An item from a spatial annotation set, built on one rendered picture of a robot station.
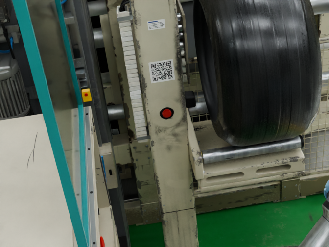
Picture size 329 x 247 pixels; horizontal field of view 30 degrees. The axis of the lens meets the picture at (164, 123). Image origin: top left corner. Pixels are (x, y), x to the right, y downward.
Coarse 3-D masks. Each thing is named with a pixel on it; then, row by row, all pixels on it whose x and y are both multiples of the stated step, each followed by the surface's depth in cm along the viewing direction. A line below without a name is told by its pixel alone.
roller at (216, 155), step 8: (296, 136) 204; (256, 144) 203; (264, 144) 203; (272, 144) 203; (280, 144) 203; (288, 144) 203; (296, 144) 203; (208, 152) 202; (216, 152) 202; (224, 152) 202; (232, 152) 202; (240, 152) 202; (248, 152) 202; (256, 152) 202; (264, 152) 203; (272, 152) 204; (208, 160) 202; (216, 160) 202; (224, 160) 203
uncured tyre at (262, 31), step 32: (224, 0) 174; (256, 0) 173; (288, 0) 173; (224, 32) 172; (256, 32) 170; (288, 32) 171; (224, 64) 173; (256, 64) 171; (288, 64) 171; (320, 64) 176; (224, 96) 177; (256, 96) 174; (288, 96) 175; (320, 96) 182; (224, 128) 187; (256, 128) 182; (288, 128) 185
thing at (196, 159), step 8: (192, 128) 208; (192, 136) 205; (192, 144) 202; (192, 152) 198; (200, 152) 198; (192, 160) 201; (200, 160) 196; (192, 168) 206; (200, 168) 198; (200, 176) 200
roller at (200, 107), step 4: (196, 104) 224; (200, 104) 224; (204, 104) 224; (192, 108) 224; (196, 108) 224; (200, 108) 224; (204, 108) 224; (192, 112) 224; (196, 112) 224; (200, 112) 225; (204, 112) 225; (208, 112) 226
